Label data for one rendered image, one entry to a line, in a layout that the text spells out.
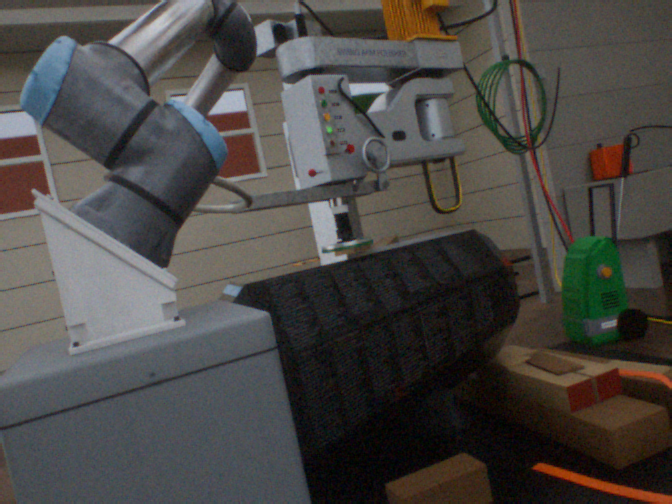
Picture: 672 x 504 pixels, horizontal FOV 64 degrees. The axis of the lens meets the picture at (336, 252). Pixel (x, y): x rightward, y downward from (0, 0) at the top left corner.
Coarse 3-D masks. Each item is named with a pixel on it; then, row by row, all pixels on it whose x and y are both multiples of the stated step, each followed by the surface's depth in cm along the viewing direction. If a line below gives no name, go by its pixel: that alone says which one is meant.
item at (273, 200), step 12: (372, 180) 229; (384, 180) 229; (276, 192) 200; (288, 192) 203; (300, 192) 206; (312, 192) 210; (324, 192) 213; (336, 192) 217; (348, 192) 220; (360, 192) 224; (372, 192) 229; (252, 204) 194; (264, 204) 196; (276, 204) 199; (288, 204) 207; (300, 204) 219
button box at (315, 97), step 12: (312, 84) 206; (324, 84) 209; (312, 96) 206; (324, 96) 209; (312, 108) 208; (324, 108) 208; (324, 120) 208; (324, 132) 207; (336, 132) 211; (324, 144) 207; (336, 144) 210
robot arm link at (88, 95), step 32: (192, 0) 127; (224, 0) 138; (128, 32) 107; (160, 32) 111; (192, 32) 124; (64, 64) 87; (96, 64) 91; (128, 64) 96; (160, 64) 109; (32, 96) 87; (64, 96) 87; (96, 96) 89; (128, 96) 92; (64, 128) 90; (96, 128) 90; (96, 160) 95
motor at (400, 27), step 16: (384, 0) 255; (400, 0) 249; (416, 0) 248; (432, 0) 245; (384, 16) 259; (400, 16) 250; (416, 16) 248; (432, 16) 251; (400, 32) 252; (416, 32) 250; (432, 32) 251
